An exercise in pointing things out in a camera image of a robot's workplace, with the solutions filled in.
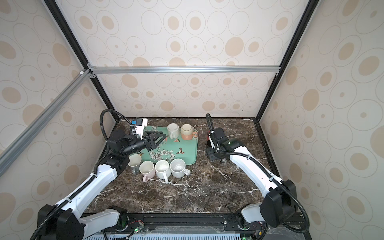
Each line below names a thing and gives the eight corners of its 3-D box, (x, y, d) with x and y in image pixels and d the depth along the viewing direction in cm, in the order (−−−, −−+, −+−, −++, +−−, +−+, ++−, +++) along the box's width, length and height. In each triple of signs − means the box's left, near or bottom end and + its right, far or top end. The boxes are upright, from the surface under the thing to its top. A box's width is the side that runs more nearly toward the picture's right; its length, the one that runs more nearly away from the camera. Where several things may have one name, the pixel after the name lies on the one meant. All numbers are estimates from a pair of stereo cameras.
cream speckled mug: (171, 178, 90) (169, 172, 83) (172, 164, 96) (170, 158, 89) (189, 178, 90) (189, 172, 83) (190, 164, 96) (189, 158, 89)
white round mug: (156, 183, 88) (153, 178, 82) (158, 166, 95) (156, 160, 89) (169, 183, 88) (168, 178, 82) (171, 166, 95) (170, 160, 89)
